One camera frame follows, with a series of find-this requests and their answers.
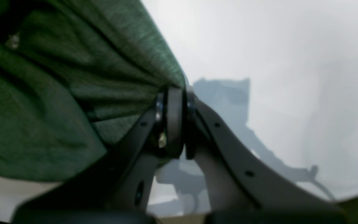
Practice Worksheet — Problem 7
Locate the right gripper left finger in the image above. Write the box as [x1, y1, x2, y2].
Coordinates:
[12, 87, 184, 224]

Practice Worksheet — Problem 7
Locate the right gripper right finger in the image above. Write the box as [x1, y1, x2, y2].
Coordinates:
[184, 91, 348, 224]

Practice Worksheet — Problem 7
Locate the dark green t-shirt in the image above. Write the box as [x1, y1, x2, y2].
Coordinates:
[0, 0, 185, 182]

